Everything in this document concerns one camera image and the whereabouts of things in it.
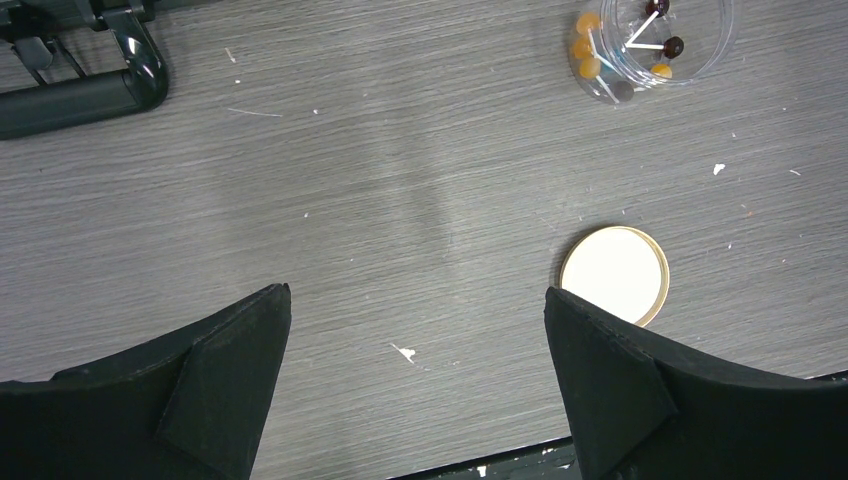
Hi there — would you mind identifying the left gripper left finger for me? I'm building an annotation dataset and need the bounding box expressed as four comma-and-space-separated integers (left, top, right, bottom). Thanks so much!
1, 284, 292, 479

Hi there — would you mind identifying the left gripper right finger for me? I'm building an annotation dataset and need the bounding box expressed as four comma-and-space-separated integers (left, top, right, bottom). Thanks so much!
544, 288, 847, 479

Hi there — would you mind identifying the clear plastic jar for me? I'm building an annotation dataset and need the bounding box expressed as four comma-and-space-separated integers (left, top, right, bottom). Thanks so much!
565, 0, 742, 107

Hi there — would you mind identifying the gold jar lid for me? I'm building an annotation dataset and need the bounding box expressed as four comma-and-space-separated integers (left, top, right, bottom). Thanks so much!
557, 225, 670, 327

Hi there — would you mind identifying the black poker chip case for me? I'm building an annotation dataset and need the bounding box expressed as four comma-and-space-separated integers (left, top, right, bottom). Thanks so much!
1, 1, 170, 140

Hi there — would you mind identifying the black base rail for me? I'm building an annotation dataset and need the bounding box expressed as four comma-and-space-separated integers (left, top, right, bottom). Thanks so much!
397, 437, 582, 480

